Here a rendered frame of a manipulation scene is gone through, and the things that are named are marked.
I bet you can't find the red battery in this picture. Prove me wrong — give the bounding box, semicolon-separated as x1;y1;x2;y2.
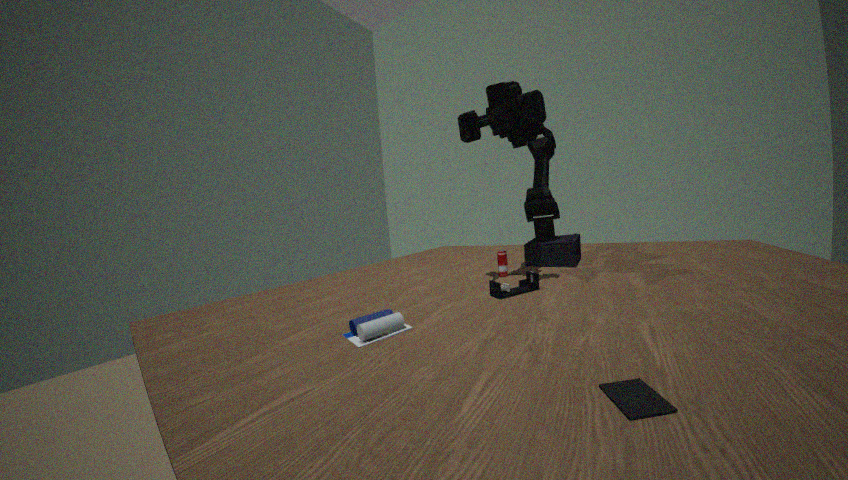
497;249;508;277

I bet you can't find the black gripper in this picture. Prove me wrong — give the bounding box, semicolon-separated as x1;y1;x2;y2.
458;89;546;143

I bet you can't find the black battery holder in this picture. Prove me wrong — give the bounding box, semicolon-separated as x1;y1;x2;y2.
489;271;539;300

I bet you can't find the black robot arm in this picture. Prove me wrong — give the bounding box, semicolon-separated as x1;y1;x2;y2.
486;81;560;242

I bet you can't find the black flat rectangular panel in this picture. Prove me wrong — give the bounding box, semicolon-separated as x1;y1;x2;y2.
599;378;678;421

